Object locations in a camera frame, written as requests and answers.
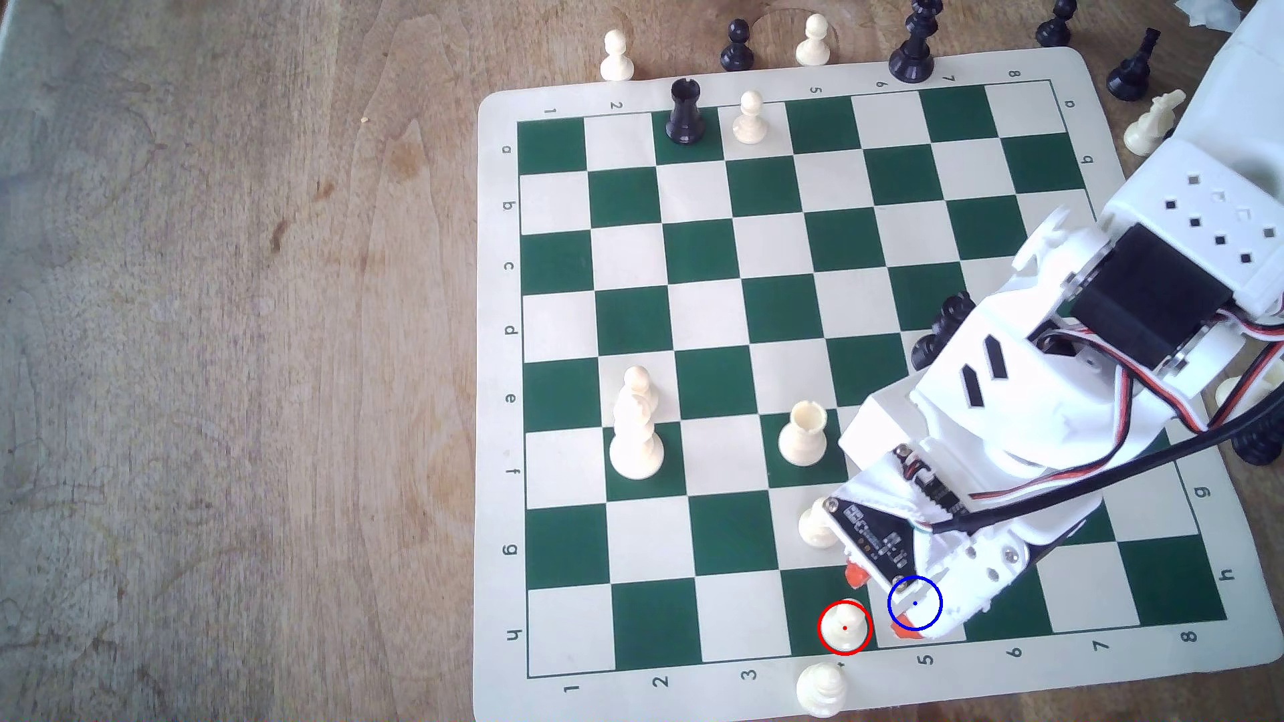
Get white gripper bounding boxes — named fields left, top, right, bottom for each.
left=837, top=293, right=1155, bottom=644

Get white chess rook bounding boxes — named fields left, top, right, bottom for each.
left=777, top=400, right=830, bottom=469
left=1216, top=356, right=1284, bottom=414

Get black chess king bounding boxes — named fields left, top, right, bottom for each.
left=911, top=291, right=976, bottom=370

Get white chess bishop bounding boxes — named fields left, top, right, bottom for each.
left=609, top=391, right=666, bottom=481

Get green white chess mat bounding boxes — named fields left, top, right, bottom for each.
left=471, top=45, right=1284, bottom=722

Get black chess piece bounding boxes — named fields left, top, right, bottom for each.
left=1232, top=409, right=1284, bottom=467

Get white chess knight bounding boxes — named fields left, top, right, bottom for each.
left=1122, top=89, right=1187, bottom=158

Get black chess rook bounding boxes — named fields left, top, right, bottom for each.
left=666, top=78, right=706, bottom=146

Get black chess queen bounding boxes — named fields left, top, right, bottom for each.
left=889, top=0, right=946, bottom=84

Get black chess bishop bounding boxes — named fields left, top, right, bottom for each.
left=1106, top=27, right=1163, bottom=102

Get black chess pawn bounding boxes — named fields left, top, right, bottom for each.
left=720, top=18, right=756, bottom=74
left=1035, top=0, right=1079, bottom=48

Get white crumpled tissue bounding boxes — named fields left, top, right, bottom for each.
left=1176, top=0, right=1250, bottom=33

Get black camera circuit board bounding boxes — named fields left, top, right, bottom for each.
left=823, top=495, right=942, bottom=605

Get black camera cable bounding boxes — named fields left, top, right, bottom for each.
left=928, top=406, right=1284, bottom=535

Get red white servo wires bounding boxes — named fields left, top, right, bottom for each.
left=897, top=316, right=1284, bottom=503

